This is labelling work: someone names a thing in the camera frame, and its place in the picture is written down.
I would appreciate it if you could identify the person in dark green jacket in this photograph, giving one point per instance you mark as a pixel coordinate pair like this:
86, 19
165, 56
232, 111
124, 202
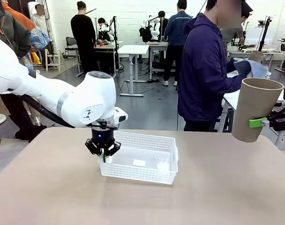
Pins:
10, 39

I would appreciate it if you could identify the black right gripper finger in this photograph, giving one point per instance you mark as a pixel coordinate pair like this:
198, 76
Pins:
283, 124
282, 109

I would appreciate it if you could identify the seated person with black hair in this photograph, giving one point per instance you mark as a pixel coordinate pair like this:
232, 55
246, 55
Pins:
102, 25

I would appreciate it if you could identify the person in white clothes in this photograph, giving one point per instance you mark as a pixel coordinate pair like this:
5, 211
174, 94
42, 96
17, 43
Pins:
40, 21

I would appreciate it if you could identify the dark haired person behind robot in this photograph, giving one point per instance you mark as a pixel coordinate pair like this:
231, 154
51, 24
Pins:
163, 21

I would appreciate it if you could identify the black tripod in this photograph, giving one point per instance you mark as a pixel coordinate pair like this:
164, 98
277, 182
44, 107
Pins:
264, 35

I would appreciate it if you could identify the paper label in basket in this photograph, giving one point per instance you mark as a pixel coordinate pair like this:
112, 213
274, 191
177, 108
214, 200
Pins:
139, 162

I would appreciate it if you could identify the white perforated plastic basket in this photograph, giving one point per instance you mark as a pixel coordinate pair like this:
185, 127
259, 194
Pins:
137, 173

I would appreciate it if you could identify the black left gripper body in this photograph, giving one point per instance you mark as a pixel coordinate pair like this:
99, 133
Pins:
102, 137

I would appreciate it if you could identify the person in black clothes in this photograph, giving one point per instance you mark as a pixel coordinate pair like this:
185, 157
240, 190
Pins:
83, 35

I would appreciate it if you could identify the long white work table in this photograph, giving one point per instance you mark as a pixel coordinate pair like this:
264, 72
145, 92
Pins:
250, 50

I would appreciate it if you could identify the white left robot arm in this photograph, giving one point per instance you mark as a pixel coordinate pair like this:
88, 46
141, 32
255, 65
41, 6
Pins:
74, 100

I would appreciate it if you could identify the black floor power strip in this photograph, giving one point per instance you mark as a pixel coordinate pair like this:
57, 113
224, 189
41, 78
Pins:
153, 81

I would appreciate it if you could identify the black mesh chair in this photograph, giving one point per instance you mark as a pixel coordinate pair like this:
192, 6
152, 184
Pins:
70, 43

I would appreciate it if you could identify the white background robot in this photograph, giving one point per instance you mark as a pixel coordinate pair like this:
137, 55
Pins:
108, 30
154, 30

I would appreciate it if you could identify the light wooden stool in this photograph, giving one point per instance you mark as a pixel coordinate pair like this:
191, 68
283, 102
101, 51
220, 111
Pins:
52, 61

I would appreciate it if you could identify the person's left forearm purple sleeve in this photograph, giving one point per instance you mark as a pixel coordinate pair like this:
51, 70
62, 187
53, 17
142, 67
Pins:
232, 66

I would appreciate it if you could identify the person's right forearm purple sleeve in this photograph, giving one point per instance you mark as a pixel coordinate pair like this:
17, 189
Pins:
241, 79

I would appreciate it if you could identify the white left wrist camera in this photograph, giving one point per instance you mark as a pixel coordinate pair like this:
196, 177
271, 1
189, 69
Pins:
121, 116

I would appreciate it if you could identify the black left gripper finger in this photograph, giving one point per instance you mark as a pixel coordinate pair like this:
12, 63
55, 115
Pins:
93, 147
113, 148

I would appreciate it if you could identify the brown cardboard cup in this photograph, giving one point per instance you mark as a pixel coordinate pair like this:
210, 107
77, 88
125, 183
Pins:
257, 56
252, 105

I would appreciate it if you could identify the light blue cleaning cloth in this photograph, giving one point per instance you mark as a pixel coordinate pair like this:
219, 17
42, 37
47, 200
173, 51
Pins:
258, 70

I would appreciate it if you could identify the person in blue jacket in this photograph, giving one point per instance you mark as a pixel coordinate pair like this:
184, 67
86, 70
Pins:
177, 30

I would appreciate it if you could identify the white cup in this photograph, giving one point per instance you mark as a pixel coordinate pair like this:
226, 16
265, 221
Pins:
162, 167

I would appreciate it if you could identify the person in purple hoodie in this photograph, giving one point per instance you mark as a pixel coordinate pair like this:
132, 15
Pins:
203, 70

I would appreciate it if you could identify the black pole stand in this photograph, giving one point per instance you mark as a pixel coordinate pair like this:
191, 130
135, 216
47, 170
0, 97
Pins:
114, 47

